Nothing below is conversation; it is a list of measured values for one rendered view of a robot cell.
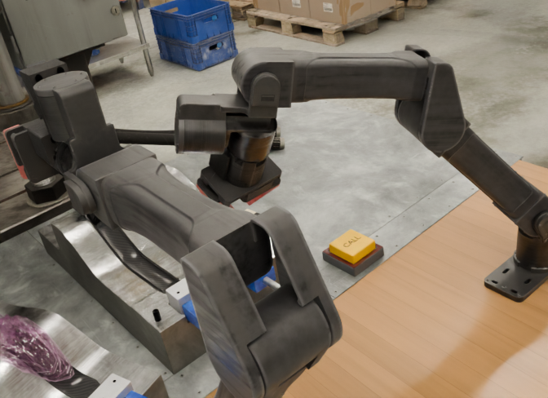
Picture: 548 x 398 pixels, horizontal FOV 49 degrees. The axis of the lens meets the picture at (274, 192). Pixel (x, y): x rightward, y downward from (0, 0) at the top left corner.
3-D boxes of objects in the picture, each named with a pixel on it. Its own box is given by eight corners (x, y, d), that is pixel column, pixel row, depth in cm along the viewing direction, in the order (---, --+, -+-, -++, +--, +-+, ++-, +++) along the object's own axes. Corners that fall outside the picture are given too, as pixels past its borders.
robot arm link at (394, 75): (244, 62, 69) (480, 63, 76) (230, 42, 76) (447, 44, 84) (239, 160, 74) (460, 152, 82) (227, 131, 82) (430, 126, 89)
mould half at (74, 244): (296, 288, 106) (286, 225, 99) (174, 375, 92) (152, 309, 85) (151, 199, 140) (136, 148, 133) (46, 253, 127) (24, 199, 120)
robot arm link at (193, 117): (179, 168, 73) (183, 71, 67) (173, 139, 80) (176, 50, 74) (271, 168, 76) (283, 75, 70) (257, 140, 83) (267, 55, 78)
